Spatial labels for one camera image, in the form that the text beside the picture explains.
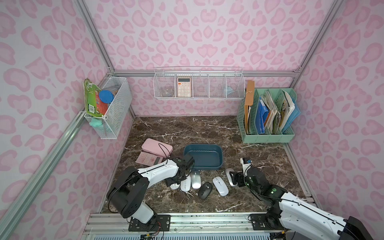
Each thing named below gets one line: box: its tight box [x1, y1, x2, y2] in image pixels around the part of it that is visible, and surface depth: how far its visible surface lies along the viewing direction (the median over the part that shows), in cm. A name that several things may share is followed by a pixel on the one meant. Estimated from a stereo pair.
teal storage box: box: [183, 144, 223, 171], surface depth 100 cm
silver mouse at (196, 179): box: [191, 170, 202, 190], surface depth 88 cm
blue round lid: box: [99, 90, 114, 104], surface depth 76 cm
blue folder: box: [255, 96, 269, 135], surface depth 96 cm
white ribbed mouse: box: [170, 183, 180, 190], surface depth 85 cm
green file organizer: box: [236, 87, 298, 144], surface depth 100 cm
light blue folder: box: [282, 98, 301, 133], surface depth 92 cm
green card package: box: [84, 78, 109, 118], surface depth 72 cm
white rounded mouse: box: [180, 174, 192, 192], surface depth 85 cm
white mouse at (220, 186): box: [212, 176, 229, 197], surface depth 86 cm
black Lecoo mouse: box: [198, 182, 213, 200], surface depth 84 cm
